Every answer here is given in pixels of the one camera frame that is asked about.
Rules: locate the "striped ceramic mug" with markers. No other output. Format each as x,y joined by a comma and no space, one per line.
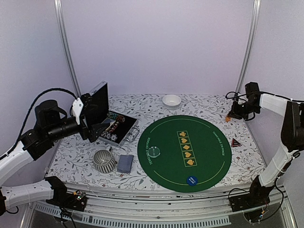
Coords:
104,161

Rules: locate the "blue small blind button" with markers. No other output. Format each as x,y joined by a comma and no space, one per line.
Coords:
192,180

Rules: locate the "red black triangle button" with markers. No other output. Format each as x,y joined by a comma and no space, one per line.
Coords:
235,143

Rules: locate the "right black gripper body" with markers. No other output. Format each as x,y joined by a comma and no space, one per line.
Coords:
243,111

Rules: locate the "poker chips front row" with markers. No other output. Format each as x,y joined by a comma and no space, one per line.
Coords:
109,136

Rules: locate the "white ceramic bowl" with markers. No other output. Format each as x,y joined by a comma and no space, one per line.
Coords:
171,100

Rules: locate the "round green poker mat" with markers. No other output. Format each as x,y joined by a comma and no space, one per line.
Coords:
190,146

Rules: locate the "blue playing card deck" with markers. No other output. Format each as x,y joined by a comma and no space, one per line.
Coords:
125,163

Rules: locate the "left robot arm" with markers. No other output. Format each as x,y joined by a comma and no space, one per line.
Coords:
52,124

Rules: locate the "clear acrylic dealer button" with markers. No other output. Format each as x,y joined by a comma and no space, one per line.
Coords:
154,152

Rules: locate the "aluminium poker chip case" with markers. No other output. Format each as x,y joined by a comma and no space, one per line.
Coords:
116,123

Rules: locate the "right aluminium frame post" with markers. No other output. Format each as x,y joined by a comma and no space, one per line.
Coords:
249,45

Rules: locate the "card deck in case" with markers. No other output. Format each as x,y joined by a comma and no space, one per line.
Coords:
109,123

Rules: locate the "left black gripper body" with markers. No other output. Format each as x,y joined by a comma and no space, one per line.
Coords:
84,132

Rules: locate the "left aluminium frame post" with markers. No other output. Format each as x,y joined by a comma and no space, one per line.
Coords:
65,44

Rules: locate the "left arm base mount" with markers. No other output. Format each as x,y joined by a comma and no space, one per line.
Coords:
74,201

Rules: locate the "aluminium frame post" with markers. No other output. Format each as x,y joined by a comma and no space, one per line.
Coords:
249,45
65,44

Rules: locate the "poker chips row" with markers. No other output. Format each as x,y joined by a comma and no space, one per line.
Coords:
109,136
117,117

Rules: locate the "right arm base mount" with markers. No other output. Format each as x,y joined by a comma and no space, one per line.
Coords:
246,201

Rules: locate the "poker chips back row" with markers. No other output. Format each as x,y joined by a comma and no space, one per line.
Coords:
117,117

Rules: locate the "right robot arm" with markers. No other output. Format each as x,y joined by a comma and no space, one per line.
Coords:
292,132

